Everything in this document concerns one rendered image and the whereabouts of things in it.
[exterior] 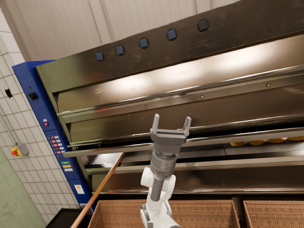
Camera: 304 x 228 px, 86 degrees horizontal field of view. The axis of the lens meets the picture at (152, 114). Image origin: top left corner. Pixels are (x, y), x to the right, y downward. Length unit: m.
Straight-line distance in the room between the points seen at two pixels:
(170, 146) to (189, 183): 0.86
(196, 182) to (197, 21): 1.08
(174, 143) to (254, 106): 0.69
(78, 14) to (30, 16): 1.73
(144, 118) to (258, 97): 0.72
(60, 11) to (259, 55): 5.97
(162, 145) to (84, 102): 0.89
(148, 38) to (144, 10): 4.21
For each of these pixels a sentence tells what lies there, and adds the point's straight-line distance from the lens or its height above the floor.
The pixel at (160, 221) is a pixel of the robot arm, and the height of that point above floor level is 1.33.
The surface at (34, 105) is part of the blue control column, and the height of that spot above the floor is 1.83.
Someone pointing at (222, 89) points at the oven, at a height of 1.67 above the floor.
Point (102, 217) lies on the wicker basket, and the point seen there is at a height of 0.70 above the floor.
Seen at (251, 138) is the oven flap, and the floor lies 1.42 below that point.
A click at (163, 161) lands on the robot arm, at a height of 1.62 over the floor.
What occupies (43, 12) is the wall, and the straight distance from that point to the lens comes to 6.85.
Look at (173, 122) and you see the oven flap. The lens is 1.11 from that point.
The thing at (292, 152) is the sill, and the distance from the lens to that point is 1.38.
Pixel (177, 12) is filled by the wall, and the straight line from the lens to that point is 5.09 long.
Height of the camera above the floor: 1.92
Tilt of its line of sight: 17 degrees down
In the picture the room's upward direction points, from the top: 15 degrees counter-clockwise
